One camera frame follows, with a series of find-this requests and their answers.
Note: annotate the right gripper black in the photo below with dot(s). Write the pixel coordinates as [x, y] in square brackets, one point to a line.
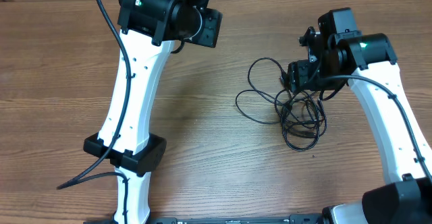
[299, 78]

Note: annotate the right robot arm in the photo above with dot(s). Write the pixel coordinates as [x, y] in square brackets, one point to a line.
[339, 54]

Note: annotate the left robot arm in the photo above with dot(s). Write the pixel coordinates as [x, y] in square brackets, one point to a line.
[150, 31]

